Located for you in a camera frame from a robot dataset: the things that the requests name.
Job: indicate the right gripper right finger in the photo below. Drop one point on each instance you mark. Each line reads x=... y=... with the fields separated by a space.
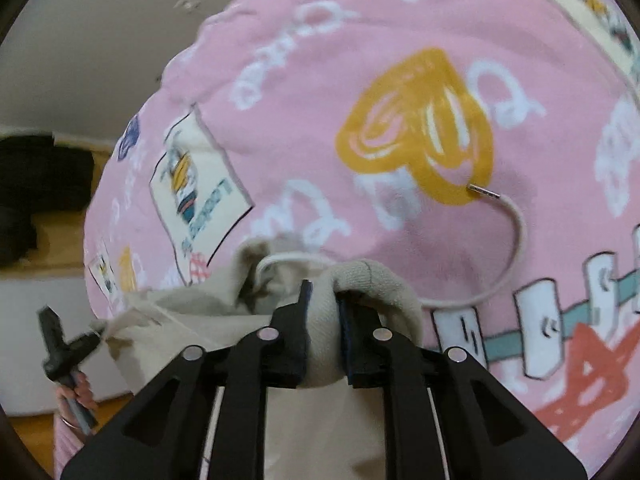
x=445 y=416

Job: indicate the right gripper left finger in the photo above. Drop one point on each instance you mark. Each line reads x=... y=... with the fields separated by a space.
x=204 y=414

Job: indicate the beige hooded sweatshirt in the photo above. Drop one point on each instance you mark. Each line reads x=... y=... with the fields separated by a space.
x=237 y=300

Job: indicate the left hand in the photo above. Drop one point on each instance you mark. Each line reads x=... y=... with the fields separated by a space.
x=81 y=393

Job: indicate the pink patterned bed blanket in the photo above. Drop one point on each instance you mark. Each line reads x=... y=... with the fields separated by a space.
x=485 y=151

